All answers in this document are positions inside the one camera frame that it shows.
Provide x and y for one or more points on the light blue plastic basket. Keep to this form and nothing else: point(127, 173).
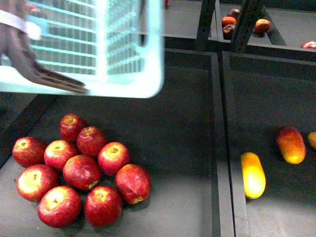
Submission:
point(111, 48)

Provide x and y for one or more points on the red apple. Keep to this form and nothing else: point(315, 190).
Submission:
point(113, 157)
point(58, 152)
point(82, 172)
point(133, 183)
point(90, 141)
point(103, 206)
point(70, 126)
point(35, 181)
point(28, 151)
point(59, 207)

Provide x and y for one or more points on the red yellow mango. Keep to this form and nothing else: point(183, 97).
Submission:
point(291, 144)

